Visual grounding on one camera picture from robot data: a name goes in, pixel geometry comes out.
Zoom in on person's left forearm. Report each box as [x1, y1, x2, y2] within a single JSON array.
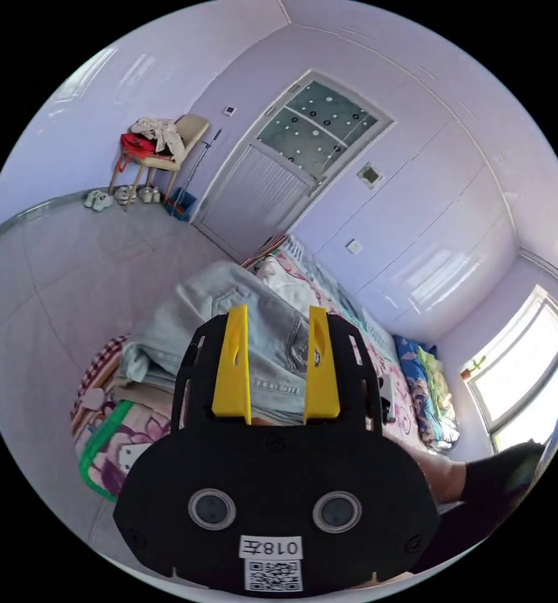
[[412, 442, 549, 573]]

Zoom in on pile of clothes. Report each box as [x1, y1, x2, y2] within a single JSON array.
[[116, 341, 181, 402]]

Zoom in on chair with clothes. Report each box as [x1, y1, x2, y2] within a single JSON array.
[[108, 112, 212, 213]]

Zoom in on white garment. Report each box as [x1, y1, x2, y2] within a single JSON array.
[[259, 256, 322, 317]]

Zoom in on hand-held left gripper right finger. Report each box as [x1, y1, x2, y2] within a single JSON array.
[[304, 306, 341, 423]]

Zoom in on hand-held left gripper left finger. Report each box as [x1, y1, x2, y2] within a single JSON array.
[[212, 305, 252, 425]]

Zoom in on white door with glass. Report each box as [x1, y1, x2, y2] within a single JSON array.
[[193, 69, 396, 264]]

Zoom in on bed with printed sheet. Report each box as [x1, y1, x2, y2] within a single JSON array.
[[69, 235, 461, 501]]

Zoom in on person's left hand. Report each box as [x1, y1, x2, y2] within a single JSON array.
[[419, 452, 468, 506]]

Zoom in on potted plant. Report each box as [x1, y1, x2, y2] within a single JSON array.
[[461, 356, 490, 381]]

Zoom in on light blue jeans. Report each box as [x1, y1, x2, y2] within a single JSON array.
[[121, 261, 313, 423]]

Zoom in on window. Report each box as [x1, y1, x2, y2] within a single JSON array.
[[461, 285, 558, 455]]

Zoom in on blue printed quilt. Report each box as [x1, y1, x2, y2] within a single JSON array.
[[394, 333, 461, 455]]

